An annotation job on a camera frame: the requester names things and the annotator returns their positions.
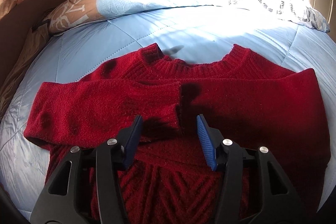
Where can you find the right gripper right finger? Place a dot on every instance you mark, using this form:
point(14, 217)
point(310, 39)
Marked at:
point(273, 198)

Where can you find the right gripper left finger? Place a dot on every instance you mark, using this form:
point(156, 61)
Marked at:
point(63, 199)

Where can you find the red knitted sweater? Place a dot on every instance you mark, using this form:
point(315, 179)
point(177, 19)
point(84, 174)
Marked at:
point(248, 98)

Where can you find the tan crumpled blanket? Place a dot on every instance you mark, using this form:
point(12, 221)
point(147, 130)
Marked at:
point(35, 42)

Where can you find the light blue quilted bedspread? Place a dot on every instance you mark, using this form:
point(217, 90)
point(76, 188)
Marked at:
point(196, 35)

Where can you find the brown headboard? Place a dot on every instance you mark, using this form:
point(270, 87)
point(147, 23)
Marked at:
point(15, 27)

